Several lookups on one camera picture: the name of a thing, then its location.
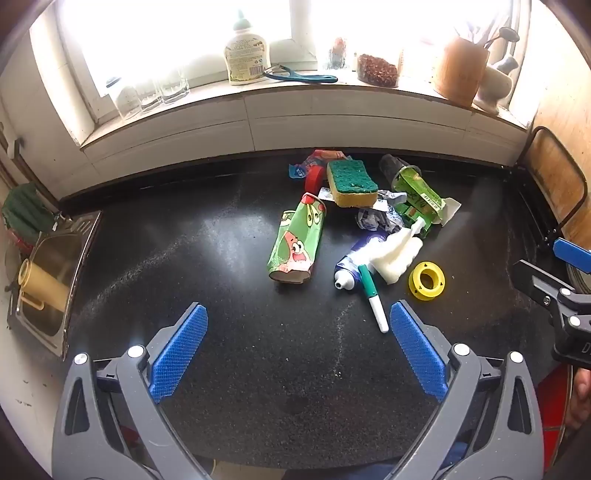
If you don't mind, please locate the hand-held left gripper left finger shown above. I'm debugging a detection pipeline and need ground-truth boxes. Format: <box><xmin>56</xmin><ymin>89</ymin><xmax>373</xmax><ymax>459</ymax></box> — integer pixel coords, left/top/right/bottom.
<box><xmin>52</xmin><ymin>302</ymin><xmax>209</xmax><ymax>480</ymax></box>

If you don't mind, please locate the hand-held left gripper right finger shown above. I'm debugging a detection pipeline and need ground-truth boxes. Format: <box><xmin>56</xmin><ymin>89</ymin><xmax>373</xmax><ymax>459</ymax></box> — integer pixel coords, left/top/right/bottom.
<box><xmin>389</xmin><ymin>300</ymin><xmax>544</xmax><ymax>480</ymax></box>

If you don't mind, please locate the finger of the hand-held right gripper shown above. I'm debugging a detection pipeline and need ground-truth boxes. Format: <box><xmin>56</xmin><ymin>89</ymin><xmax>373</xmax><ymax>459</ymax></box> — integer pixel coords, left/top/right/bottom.
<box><xmin>553</xmin><ymin>237</ymin><xmax>591</xmax><ymax>278</ymax></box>
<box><xmin>512</xmin><ymin>260</ymin><xmax>591</xmax><ymax>320</ymax></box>

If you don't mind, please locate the blue toothpaste tube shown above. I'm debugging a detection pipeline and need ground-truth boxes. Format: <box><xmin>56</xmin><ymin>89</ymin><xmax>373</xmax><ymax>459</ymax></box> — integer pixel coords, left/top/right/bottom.
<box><xmin>335</xmin><ymin>231</ymin><xmax>393</xmax><ymax>291</ymax></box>

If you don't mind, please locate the person's right hand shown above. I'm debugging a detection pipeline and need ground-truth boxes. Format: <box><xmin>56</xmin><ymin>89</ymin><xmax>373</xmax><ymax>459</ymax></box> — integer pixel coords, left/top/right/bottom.
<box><xmin>566</xmin><ymin>369</ymin><xmax>591</xmax><ymax>430</ymax></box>

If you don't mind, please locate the black metal rack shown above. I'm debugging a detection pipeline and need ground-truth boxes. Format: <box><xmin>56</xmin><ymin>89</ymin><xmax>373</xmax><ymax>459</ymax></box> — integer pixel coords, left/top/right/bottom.
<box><xmin>515</xmin><ymin>126</ymin><xmax>588</xmax><ymax>252</ymax></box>

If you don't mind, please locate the yellow plastic spool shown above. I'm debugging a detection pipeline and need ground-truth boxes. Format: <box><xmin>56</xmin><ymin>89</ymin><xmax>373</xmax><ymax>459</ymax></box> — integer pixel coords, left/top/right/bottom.
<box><xmin>407</xmin><ymin>261</ymin><xmax>446</xmax><ymax>302</ymax></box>

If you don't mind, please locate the green marker pen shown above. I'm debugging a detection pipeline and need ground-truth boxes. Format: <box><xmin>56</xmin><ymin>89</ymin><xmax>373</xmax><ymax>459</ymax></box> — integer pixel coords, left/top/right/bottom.
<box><xmin>358</xmin><ymin>264</ymin><xmax>390</xmax><ymax>333</ymax></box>

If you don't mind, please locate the small plywood board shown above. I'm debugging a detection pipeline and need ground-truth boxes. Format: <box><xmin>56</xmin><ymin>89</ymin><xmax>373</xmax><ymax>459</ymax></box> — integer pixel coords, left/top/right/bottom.
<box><xmin>524</xmin><ymin>131</ymin><xmax>583</xmax><ymax>227</ymax></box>

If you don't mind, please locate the large wooden cutting board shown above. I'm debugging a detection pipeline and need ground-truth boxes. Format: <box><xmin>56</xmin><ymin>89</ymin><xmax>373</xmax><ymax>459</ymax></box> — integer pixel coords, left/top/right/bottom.
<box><xmin>531</xmin><ymin>55</ymin><xmax>591</xmax><ymax>241</ymax></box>

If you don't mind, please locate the crumpled silver wrapper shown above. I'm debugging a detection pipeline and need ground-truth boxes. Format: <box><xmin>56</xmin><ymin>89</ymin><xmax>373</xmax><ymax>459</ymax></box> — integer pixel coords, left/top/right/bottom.
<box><xmin>355</xmin><ymin>205</ymin><xmax>404</xmax><ymax>234</ymax></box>

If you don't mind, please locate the crushed green carton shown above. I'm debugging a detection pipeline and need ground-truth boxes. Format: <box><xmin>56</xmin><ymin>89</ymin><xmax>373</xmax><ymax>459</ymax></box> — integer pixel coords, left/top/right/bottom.
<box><xmin>392</xmin><ymin>166</ymin><xmax>446</xmax><ymax>229</ymax></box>

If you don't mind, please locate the yellow plastic cup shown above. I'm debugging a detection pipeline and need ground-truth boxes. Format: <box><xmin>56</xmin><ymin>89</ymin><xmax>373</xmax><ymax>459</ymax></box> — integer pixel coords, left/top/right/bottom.
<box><xmin>17</xmin><ymin>258</ymin><xmax>70</xmax><ymax>311</ymax></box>

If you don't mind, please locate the steel sink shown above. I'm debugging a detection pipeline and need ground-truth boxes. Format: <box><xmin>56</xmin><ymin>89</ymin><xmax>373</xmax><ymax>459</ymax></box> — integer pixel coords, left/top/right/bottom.
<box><xmin>7</xmin><ymin>211</ymin><xmax>102</xmax><ymax>361</ymax></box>

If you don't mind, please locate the white stone mortar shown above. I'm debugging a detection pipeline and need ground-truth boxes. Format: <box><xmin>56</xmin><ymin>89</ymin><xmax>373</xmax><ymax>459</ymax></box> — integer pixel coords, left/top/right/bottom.
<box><xmin>473</xmin><ymin>65</ymin><xmax>514</xmax><ymax>115</ymax></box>

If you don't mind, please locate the dark plastic cup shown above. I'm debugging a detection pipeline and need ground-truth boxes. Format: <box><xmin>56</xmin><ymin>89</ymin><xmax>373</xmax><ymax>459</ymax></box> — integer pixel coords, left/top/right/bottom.
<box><xmin>379</xmin><ymin>154</ymin><xmax>411</xmax><ymax>185</ymax></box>

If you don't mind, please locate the green yellow sponge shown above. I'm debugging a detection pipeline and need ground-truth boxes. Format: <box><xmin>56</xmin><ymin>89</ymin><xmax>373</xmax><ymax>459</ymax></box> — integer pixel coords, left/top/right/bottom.
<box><xmin>326</xmin><ymin>159</ymin><xmax>379</xmax><ymax>207</ymax></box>

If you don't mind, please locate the red plastic lid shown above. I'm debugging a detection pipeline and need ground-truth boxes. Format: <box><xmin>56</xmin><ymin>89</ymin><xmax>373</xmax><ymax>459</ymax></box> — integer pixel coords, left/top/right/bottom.
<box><xmin>305</xmin><ymin>165</ymin><xmax>329</xmax><ymax>195</ymax></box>

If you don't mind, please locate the wooden utensil holder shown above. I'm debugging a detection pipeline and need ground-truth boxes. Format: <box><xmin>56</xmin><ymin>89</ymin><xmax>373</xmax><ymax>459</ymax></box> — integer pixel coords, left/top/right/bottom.
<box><xmin>431</xmin><ymin>36</ymin><xmax>490</xmax><ymax>108</ymax></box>

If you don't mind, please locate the green cloth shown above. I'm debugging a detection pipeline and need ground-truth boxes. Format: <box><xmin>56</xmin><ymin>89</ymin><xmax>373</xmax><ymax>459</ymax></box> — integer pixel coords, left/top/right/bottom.
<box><xmin>1</xmin><ymin>182</ymin><xmax>63</xmax><ymax>245</ymax></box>

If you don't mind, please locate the blue red snack wrapper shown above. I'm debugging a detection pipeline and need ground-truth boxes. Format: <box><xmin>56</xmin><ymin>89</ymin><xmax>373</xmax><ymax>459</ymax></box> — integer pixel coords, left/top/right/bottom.
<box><xmin>288</xmin><ymin>148</ymin><xmax>345</xmax><ymax>178</ymax></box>

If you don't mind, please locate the bundle of kitchen utensils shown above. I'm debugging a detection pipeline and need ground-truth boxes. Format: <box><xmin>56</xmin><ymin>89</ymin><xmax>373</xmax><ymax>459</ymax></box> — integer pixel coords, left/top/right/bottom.
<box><xmin>455</xmin><ymin>14</ymin><xmax>520</xmax><ymax>49</ymax></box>

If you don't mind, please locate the clear drinking glass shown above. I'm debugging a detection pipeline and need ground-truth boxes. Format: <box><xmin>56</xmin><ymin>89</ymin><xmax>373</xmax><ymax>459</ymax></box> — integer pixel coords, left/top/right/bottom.
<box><xmin>113</xmin><ymin>85</ymin><xmax>141</xmax><ymax>121</ymax></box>
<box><xmin>157</xmin><ymin>71</ymin><xmax>191</xmax><ymax>104</ymax></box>
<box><xmin>136</xmin><ymin>80</ymin><xmax>163</xmax><ymax>114</ymax></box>

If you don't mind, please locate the jar of dried chili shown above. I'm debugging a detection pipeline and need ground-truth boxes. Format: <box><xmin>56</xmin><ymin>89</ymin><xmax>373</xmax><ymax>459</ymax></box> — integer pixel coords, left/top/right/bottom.
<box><xmin>356</xmin><ymin>53</ymin><xmax>400</xmax><ymax>88</ymax></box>

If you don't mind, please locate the small glass jar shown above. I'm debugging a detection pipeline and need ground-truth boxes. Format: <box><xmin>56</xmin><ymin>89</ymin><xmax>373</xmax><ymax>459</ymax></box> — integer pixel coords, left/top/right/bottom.
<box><xmin>329</xmin><ymin>37</ymin><xmax>354</xmax><ymax>71</ymax></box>

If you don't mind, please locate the white soap bottle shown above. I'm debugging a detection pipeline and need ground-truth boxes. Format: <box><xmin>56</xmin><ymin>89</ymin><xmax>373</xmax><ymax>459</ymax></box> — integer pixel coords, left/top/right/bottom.
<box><xmin>225</xmin><ymin>9</ymin><xmax>271</xmax><ymax>86</ymax></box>

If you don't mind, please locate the blue handled peeler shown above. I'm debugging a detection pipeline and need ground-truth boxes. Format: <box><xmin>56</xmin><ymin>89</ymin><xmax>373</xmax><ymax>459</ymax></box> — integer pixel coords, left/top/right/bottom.
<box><xmin>263</xmin><ymin>65</ymin><xmax>339</xmax><ymax>85</ymax></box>

